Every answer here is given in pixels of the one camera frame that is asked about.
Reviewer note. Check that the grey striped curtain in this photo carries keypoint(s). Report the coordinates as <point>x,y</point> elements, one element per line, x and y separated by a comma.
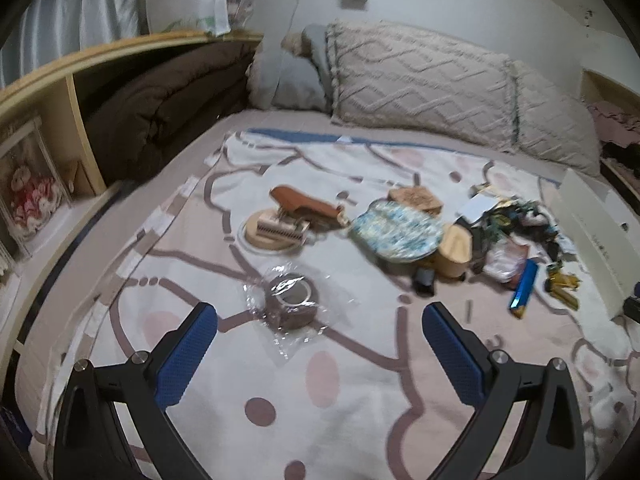
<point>65,20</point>

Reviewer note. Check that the beige knitted pillow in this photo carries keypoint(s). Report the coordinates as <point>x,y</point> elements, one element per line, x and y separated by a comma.
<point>415,80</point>
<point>550,120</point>

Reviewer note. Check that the brown tape roll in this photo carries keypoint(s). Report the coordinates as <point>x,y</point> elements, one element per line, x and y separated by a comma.
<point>292,310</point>

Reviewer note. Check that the dark clothes pile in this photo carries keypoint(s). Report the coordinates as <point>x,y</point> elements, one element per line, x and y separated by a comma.
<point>622,155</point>

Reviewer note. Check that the white cardboard box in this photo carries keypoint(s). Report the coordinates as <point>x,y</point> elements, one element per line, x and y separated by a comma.
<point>595,240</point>

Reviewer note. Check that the wooden wall shelf nook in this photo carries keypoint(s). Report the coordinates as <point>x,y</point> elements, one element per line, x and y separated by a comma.
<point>590,85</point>

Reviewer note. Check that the plastic wrapped flat item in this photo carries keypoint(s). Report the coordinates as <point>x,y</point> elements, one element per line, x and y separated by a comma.
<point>505,260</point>

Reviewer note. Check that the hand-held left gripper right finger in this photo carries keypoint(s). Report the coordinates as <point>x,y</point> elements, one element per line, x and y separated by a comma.
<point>455,360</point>

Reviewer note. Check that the engraved wooden block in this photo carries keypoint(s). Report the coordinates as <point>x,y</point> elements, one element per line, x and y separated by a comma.
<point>415,197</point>

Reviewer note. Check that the brown leather case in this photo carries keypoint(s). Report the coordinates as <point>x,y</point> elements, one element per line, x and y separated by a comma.
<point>300,200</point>

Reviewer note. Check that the floral patterned pouch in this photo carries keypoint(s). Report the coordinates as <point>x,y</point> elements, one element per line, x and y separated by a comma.
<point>395,230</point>

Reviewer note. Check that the brown folded comforter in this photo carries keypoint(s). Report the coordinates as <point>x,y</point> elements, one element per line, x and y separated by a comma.
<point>165,105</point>

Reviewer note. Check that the pink clothes pile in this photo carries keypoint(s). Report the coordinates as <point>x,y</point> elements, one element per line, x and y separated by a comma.
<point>615,120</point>

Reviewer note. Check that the blue lighter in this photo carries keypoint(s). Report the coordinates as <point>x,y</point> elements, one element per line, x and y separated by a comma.
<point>524,287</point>

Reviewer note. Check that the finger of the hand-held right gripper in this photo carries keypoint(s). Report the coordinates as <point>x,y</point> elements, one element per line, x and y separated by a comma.
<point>632,307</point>

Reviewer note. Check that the framed flower picture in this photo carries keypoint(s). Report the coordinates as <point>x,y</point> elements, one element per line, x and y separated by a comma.
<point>30,195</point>

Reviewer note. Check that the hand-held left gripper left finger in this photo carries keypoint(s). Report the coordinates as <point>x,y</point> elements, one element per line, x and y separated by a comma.
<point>187,355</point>

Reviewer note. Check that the white card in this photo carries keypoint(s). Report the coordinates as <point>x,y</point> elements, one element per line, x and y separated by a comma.
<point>477,207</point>

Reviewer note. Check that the grey cushion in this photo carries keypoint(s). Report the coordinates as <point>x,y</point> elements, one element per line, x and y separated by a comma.
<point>290,80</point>

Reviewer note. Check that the wooden brush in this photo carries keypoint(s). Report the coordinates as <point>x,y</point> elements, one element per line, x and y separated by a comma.
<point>452,252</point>

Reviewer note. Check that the crochet pouch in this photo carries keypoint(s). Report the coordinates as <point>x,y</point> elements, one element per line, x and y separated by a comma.
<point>530,220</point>

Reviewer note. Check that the wooden bedside shelf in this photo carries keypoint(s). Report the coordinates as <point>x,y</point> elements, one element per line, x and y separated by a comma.
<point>80,125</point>

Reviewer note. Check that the round wooden comb stand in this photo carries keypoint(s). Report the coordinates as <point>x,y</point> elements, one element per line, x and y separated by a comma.
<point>270,242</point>

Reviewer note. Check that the printed cartoon blanket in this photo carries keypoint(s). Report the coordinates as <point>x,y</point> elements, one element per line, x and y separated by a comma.
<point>350,410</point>

